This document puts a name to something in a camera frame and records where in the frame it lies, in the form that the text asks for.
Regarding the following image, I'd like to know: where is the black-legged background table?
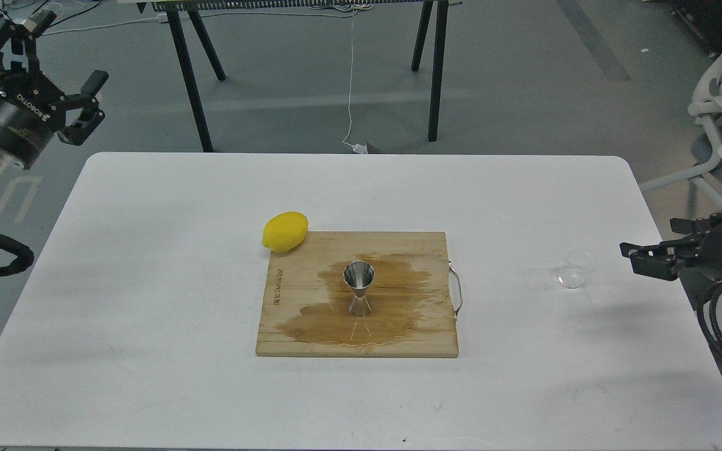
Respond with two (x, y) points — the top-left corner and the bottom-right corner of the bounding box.
(120, 0), (464, 153)

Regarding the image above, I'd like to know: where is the steel jigger measuring cup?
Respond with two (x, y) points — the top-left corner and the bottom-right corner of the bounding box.
(343, 260), (375, 317)

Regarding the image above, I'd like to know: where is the yellow lemon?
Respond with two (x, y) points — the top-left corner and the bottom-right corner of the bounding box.
(261, 211), (309, 253)

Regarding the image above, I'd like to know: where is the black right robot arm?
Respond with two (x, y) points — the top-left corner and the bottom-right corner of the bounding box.
(619, 213), (722, 359)

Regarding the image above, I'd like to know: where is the white hanging cable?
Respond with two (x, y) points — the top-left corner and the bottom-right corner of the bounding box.
(311, 0), (369, 155)

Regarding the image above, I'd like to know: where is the small clear glass cup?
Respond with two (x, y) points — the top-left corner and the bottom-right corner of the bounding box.
(554, 249), (596, 289)

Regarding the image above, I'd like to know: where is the wooden cutting board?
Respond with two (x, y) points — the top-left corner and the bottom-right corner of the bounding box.
(255, 231), (459, 358)

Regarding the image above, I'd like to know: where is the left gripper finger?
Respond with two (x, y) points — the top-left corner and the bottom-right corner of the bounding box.
(55, 70), (109, 146)
(0, 11), (58, 95)

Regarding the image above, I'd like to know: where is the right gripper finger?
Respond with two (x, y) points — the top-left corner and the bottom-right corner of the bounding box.
(619, 242), (697, 281)
(669, 213), (722, 242)

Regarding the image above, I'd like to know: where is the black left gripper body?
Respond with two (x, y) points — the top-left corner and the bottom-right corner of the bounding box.
(0, 88), (64, 171)

